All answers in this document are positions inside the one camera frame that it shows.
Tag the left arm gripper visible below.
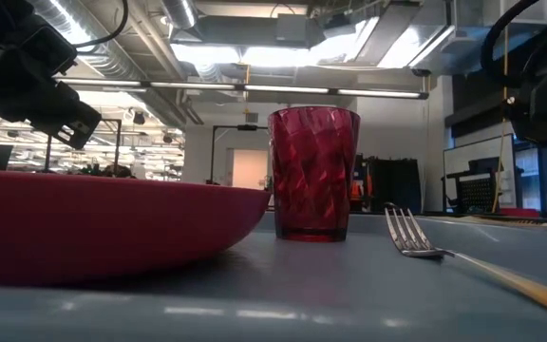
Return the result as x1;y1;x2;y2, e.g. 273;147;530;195
0;45;104;151

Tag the pink round plate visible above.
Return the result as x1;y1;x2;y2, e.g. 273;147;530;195
0;168;273;287

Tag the silver fork orange handle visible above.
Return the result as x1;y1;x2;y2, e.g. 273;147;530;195
383;201;547;319

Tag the red faceted plastic cup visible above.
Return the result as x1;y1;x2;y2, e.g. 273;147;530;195
267;105;362;244

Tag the person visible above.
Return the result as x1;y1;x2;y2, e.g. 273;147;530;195
101;163;136;181

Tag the white board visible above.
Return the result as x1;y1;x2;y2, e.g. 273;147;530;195
442;134;516;213

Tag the red bin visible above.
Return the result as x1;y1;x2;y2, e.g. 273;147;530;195
498;206;541;219

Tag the black cabinet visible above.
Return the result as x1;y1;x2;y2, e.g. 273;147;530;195
366;157;423;215

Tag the pale door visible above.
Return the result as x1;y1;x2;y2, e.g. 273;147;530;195
231;148;271;192

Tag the black cart with orange item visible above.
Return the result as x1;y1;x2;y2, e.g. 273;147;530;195
349;152;370;213

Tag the long ceiling tube light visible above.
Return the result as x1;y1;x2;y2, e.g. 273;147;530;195
57;77;430;101

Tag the black gantry frame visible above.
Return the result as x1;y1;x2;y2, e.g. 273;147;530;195
43;117;123;174
210;123;272;187

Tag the corrugated silver air duct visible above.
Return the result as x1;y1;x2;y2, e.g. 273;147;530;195
26;0;184;125

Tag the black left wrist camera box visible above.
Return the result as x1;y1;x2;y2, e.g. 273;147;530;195
15;25;79;78

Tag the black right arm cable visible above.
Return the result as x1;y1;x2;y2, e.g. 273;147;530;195
480;0;543;89

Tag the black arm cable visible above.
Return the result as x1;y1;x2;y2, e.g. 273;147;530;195
480;0;543;89
70;0;130;49

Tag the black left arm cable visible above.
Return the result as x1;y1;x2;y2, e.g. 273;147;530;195
70;0;130;49

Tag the silver round air duct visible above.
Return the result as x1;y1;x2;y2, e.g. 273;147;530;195
160;0;199;30

